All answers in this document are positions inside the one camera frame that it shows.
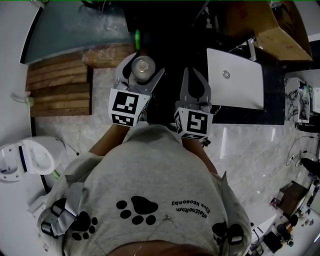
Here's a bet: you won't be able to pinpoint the grey shoulder strap with buckles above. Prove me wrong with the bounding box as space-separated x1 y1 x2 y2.
40 182 89 239

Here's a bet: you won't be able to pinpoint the stepped wooden planks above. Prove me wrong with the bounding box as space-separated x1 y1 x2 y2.
25 53 94 118

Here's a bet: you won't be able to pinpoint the thin black floor cable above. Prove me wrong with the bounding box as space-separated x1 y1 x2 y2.
286 136 316 167

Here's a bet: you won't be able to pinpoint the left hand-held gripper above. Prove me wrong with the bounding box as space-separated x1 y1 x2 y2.
108 51 166 128

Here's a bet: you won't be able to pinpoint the white wall hose valve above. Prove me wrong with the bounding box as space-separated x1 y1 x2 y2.
10 91 36 107

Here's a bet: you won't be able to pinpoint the white rectangular sink basin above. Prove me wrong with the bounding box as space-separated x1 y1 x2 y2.
206 47 266 111

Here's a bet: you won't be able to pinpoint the chrome faucet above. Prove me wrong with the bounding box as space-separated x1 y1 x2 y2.
229 37 259 62

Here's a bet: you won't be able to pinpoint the black shoulder strap buckle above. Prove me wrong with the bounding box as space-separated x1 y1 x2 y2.
226 223 245 245

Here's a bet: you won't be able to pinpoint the large brown cardboard box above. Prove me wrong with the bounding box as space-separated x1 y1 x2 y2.
226 1 314 62

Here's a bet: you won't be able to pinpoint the black marble table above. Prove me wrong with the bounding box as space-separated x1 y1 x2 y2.
124 2 286 126

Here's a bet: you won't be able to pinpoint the person's right forearm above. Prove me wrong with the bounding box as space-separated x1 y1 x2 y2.
181 137 219 175

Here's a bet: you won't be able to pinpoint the grey paw-print sweatshirt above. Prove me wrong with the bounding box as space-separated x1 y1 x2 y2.
37 123 252 256

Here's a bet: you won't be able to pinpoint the thin black-tipped cable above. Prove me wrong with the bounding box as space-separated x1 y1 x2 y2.
57 139 81 157

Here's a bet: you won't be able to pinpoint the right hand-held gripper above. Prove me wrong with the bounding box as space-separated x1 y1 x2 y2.
174 66 215 141

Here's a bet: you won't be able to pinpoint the person's left forearm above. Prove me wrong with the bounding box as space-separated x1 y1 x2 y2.
88 123 132 158

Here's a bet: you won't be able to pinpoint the wooden beam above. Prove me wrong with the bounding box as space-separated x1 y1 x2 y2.
81 46 149 69

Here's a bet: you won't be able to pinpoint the clear bottle with cap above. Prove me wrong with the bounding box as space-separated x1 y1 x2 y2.
130 55 156 82

